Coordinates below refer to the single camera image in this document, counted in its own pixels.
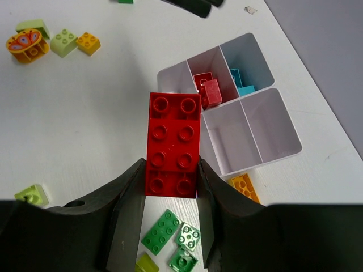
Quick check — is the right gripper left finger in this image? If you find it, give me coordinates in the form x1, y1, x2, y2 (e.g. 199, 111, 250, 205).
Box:
1, 159, 146, 271

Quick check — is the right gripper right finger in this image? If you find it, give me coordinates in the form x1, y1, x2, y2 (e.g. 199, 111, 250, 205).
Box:
197, 159, 362, 271

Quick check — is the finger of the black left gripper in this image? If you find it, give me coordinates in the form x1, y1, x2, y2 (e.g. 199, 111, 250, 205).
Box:
165, 0, 212, 18

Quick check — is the olive green lego brick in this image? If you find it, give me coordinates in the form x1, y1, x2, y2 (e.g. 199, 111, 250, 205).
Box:
134, 252, 159, 272

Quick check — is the red lego brick front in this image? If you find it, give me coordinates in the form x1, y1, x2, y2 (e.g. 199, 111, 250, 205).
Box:
193, 72, 213, 92

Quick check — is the red lego brick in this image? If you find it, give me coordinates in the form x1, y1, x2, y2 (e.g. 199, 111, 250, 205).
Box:
145, 92, 201, 198
193, 72, 213, 92

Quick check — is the teal rounded lego brick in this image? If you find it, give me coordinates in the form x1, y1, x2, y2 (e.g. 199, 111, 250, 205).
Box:
230, 68, 243, 88

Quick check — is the red lego brick spare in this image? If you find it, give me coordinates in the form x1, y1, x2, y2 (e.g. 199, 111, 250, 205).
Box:
200, 79, 222, 110

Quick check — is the light blue lego brick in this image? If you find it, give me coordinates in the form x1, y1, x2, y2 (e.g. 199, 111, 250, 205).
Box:
238, 86, 255, 97

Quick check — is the small white paper scrap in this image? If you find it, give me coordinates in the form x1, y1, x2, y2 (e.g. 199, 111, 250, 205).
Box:
244, 6, 257, 15

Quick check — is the orange flat lego brick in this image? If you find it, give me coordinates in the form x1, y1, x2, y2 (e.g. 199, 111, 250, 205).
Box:
228, 173, 260, 203

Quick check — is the green L-shaped lego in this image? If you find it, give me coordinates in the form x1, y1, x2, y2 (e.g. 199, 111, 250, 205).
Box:
175, 222, 201, 252

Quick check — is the green lego brick lower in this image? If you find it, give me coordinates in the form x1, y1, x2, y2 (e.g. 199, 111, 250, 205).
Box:
141, 209, 181, 256

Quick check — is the green square lego brick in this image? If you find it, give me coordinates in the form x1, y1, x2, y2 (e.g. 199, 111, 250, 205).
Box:
168, 247, 198, 272

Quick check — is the white left divided container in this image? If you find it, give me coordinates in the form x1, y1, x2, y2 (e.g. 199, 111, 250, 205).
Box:
157, 33, 275, 103

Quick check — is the white divided container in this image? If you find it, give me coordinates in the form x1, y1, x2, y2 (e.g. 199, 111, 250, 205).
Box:
157, 33, 275, 103
200, 88, 303, 180

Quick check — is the lime lego brick center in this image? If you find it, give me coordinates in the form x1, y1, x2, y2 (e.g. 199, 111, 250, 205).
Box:
14, 184, 49, 207

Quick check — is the lime lego brick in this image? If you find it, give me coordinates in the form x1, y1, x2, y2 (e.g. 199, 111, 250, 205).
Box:
50, 29, 78, 58
14, 184, 49, 207

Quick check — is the white right divided container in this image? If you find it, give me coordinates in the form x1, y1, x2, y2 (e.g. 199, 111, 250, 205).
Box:
200, 88, 303, 180

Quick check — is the orange small lego brick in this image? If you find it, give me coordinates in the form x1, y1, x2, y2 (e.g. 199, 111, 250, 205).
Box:
76, 32, 101, 56

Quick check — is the lime lego brick left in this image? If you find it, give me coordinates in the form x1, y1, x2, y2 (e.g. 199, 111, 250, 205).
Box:
50, 29, 78, 58

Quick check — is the pale green curved lego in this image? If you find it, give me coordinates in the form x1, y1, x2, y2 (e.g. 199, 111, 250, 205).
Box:
15, 19, 50, 40

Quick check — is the yellow flower lego brick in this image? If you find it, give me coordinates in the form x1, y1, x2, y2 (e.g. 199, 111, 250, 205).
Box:
5, 28, 49, 64

